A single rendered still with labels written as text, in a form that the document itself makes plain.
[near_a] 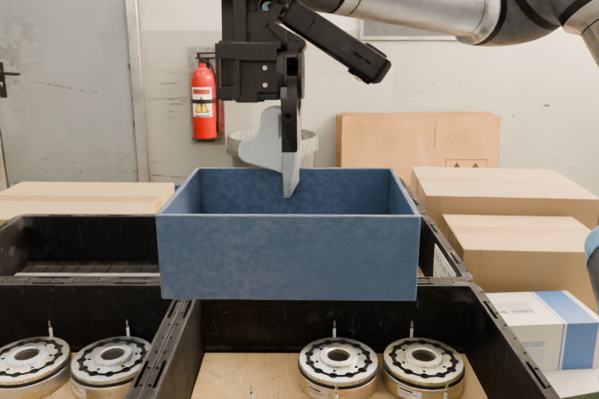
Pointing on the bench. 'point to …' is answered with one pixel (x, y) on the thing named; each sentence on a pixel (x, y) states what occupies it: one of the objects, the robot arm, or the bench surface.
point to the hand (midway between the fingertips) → (294, 183)
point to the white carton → (552, 328)
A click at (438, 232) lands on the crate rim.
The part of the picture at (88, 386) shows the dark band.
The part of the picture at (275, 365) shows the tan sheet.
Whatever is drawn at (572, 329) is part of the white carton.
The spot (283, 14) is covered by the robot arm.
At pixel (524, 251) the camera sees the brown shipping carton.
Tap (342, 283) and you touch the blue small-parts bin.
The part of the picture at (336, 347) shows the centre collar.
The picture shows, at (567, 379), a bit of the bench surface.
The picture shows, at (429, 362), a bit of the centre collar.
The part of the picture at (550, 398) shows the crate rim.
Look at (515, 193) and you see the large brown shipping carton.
